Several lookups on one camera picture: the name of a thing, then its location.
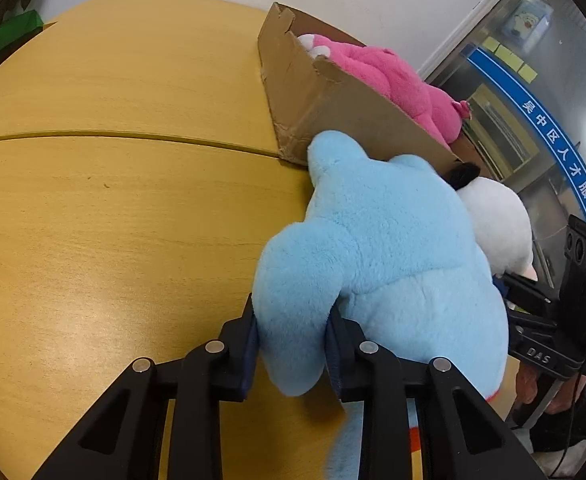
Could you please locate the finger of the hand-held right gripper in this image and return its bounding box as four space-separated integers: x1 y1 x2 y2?
493 272 562 319

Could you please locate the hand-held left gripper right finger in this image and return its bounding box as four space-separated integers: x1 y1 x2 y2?
326 307 547 480

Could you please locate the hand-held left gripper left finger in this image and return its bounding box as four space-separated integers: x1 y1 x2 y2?
32 294 261 480

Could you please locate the white plush toy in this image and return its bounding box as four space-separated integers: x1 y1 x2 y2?
446 162 539 283

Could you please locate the light blue plush toy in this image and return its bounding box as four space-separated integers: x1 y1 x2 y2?
251 130 510 480

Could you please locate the cardboard box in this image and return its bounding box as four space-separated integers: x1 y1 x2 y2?
257 2 497 181

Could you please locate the wooden desktop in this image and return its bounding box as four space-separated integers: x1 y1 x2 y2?
0 0 519 480

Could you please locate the person's right hand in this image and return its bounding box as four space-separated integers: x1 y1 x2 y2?
515 364 539 426

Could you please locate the glass door with blue band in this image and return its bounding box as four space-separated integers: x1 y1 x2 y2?
426 0 586 311

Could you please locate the pink plush toy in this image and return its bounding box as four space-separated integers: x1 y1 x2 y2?
297 33 474 143

